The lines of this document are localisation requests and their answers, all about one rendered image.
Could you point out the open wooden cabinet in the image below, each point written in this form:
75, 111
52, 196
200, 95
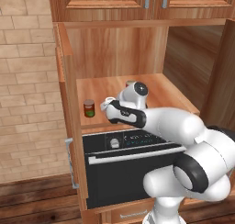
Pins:
116, 56

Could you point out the brown can with green label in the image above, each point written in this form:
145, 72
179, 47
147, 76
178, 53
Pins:
89, 109

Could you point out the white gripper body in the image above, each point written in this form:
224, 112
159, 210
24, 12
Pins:
106, 103

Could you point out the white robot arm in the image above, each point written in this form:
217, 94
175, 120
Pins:
180, 126

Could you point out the wooden overhead cupboard door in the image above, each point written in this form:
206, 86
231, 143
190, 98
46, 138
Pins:
202, 2
101, 4

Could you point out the red and green can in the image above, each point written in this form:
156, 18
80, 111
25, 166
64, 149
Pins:
129, 83

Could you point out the white oven knob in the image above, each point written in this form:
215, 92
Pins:
114, 143

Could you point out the black built-in oven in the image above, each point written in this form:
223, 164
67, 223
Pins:
119, 178

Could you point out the wooden drawer front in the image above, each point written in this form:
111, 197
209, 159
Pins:
128, 214

